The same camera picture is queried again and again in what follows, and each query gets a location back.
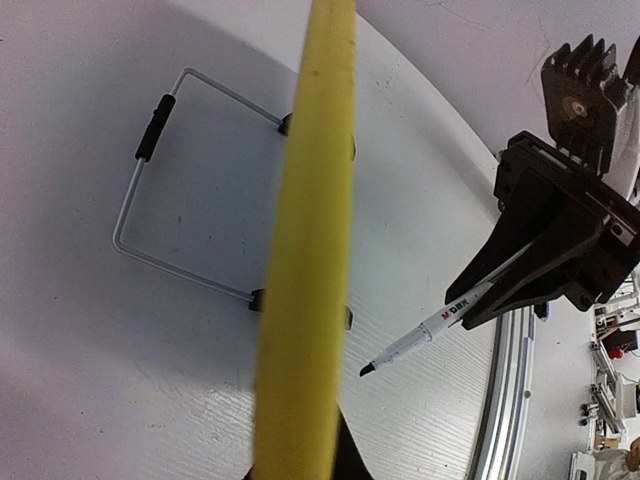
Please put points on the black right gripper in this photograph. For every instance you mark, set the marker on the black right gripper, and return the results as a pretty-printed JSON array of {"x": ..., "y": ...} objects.
[{"x": 561, "y": 232}]

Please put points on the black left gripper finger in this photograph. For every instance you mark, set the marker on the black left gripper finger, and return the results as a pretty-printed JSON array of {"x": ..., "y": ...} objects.
[{"x": 349, "y": 464}]

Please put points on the white whiteboard yellow rim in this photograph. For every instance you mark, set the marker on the white whiteboard yellow rim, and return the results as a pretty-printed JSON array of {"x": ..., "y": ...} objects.
[{"x": 301, "y": 332}]

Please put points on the white marker pen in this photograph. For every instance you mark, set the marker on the white marker pen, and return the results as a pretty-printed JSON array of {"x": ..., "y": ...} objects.
[{"x": 426, "y": 331}]

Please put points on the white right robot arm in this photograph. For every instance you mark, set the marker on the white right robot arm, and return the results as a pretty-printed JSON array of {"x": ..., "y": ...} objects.
[{"x": 632, "y": 150}]

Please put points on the black left board stand foot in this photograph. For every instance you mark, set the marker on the black left board stand foot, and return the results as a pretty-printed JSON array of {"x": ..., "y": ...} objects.
[{"x": 257, "y": 301}]

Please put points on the black board stand foot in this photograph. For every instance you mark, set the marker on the black board stand foot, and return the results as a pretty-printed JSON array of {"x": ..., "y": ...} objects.
[
  {"x": 257, "y": 301},
  {"x": 284, "y": 124}
]

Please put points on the black right board stand foot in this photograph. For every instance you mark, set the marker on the black right board stand foot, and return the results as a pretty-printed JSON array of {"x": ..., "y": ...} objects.
[{"x": 284, "y": 124}]

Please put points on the black stand grip sleeve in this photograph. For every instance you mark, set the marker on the black stand grip sleeve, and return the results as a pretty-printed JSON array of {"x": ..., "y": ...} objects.
[{"x": 155, "y": 128}]

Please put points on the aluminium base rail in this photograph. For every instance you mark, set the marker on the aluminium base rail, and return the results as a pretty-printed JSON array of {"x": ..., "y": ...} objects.
[{"x": 500, "y": 433}]

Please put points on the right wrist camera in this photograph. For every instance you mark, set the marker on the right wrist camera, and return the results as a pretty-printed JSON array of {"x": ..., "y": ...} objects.
[{"x": 588, "y": 101}]

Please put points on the silver wire board stand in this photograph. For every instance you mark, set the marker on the silver wire board stand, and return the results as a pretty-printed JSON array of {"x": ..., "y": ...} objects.
[{"x": 201, "y": 209}]

